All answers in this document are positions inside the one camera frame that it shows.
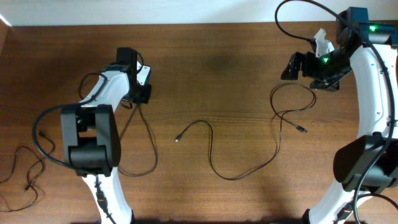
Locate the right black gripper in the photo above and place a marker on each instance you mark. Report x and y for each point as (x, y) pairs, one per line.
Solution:
(307, 60)

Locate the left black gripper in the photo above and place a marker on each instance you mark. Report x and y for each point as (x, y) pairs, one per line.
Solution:
(144, 94)

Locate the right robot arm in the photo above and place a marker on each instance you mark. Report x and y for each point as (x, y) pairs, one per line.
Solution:
(367, 166)

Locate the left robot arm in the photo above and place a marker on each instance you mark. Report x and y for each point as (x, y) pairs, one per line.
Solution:
(91, 141)

